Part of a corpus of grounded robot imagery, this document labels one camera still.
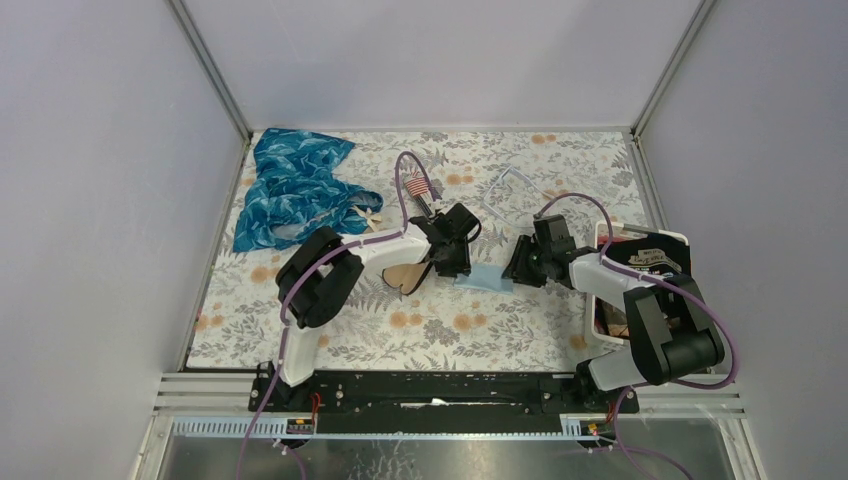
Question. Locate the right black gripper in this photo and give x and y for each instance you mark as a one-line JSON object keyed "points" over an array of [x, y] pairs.
{"points": [[517, 269]]}

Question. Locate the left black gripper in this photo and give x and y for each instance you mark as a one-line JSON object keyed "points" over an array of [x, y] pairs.
{"points": [[459, 266]]}

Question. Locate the large light blue cloth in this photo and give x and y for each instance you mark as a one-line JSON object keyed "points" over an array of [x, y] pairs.
{"points": [[485, 277]]}

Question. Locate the black glasses case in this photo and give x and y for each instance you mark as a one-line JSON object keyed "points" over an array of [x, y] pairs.
{"points": [[406, 278]]}

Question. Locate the flag pattern glasses case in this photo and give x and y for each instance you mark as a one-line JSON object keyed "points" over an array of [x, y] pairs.
{"points": [[418, 187]]}

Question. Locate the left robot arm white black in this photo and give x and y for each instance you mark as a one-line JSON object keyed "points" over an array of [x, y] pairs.
{"points": [[318, 278]]}

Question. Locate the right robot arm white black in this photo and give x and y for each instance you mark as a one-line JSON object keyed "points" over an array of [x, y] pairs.
{"points": [[670, 331]]}

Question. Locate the white storage bin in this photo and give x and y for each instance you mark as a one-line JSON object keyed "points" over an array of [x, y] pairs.
{"points": [[604, 322]]}

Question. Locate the blue patterned fabric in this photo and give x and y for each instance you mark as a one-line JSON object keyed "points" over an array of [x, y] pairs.
{"points": [[295, 192]]}

